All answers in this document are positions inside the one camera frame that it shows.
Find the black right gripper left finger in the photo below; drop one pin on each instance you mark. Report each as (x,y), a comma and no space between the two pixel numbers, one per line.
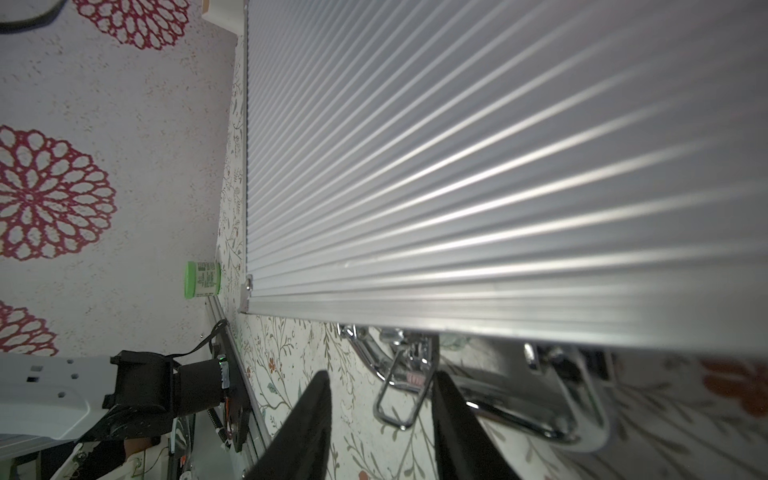
(301,448)

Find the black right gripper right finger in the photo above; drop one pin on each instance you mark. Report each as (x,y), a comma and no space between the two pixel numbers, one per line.
(463,450)

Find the aluminium poker set case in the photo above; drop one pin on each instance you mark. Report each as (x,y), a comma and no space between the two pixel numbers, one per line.
(565,174)

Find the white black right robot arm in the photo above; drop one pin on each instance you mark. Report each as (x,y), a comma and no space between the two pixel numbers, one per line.
(139,394)

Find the green capped white bottle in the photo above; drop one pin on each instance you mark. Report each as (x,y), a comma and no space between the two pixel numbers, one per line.
(202,279)

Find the white tissue box bamboo lid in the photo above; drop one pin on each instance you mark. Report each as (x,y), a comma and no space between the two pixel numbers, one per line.
(225,14)

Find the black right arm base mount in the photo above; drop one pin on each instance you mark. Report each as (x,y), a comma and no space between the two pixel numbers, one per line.
(236,404)

